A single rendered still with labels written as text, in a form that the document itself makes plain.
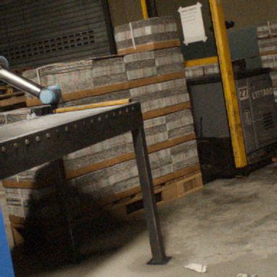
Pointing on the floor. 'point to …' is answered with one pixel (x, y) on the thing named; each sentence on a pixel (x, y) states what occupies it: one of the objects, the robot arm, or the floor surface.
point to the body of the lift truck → (257, 102)
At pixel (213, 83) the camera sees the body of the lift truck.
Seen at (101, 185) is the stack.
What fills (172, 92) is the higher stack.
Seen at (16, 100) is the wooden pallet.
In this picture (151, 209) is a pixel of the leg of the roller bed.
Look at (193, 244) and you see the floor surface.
